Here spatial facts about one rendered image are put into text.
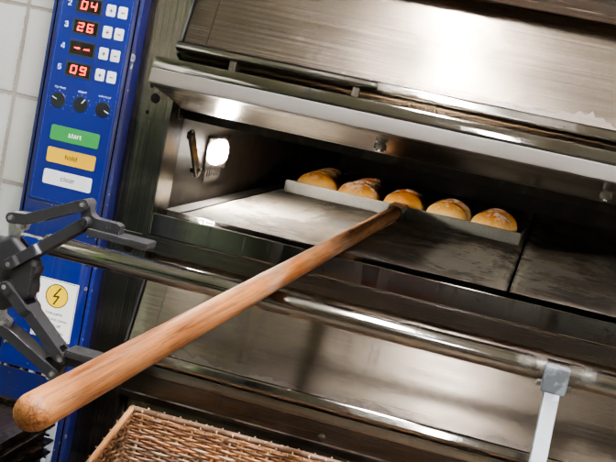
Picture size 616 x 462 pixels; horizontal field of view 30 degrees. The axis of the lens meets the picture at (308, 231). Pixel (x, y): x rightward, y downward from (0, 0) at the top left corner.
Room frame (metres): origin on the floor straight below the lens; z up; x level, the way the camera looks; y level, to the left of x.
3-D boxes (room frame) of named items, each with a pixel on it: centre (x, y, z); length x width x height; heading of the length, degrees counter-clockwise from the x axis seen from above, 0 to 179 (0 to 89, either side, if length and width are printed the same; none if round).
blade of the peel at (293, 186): (2.73, -0.23, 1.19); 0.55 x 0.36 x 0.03; 78
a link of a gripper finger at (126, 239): (1.20, 0.20, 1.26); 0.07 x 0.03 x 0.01; 78
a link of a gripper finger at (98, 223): (1.21, 0.22, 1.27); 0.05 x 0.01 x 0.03; 78
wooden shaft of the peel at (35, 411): (1.63, 0.00, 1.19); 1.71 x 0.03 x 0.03; 168
